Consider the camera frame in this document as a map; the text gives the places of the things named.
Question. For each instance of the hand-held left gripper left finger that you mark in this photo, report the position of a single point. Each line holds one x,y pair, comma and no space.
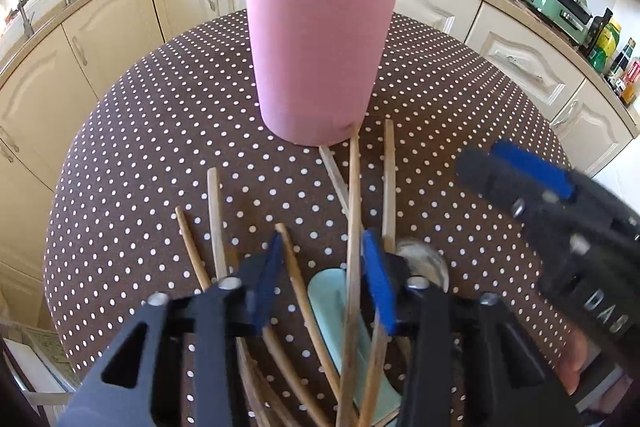
265,279

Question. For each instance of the mint green plastic utensil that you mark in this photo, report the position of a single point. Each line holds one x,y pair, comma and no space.
327,302

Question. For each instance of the black bottle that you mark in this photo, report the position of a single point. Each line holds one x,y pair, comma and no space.
600,32

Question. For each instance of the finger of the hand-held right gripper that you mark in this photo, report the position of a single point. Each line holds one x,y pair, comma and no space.
495,179
540,174

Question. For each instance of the pink utensil cup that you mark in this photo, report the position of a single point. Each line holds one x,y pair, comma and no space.
320,57

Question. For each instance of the metal faucet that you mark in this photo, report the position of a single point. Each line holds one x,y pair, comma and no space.
22,14

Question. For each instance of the brown polka dot tablecloth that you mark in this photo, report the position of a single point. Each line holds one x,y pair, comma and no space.
175,107

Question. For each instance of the bunch of wooden chopsticks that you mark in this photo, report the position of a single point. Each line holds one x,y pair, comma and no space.
354,207

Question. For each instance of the person's right hand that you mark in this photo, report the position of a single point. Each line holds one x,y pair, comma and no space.
577,362

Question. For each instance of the dark sauce bottle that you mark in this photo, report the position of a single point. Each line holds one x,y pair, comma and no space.
622,57

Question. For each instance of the cream kitchen cabinets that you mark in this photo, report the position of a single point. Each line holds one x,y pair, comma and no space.
115,37

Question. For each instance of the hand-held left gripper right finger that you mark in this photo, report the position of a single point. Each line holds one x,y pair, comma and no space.
377,279

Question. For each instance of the metal spoon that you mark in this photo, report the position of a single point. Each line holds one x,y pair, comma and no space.
425,257

